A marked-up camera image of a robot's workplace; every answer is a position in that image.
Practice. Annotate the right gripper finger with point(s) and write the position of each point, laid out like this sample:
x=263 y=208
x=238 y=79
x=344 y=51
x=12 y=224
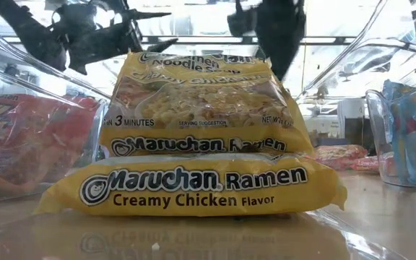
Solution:
x=282 y=61

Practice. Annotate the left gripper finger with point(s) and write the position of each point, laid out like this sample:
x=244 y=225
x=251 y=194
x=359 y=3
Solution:
x=139 y=15
x=161 y=46

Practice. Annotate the yellow creamy chicken ramen packet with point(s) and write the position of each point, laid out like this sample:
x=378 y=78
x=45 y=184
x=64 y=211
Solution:
x=193 y=202
x=200 y=104

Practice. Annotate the clear plastic bin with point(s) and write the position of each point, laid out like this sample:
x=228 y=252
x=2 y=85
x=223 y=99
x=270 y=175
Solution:
x=374 y=234
x=374 y=144
x=98 y=144

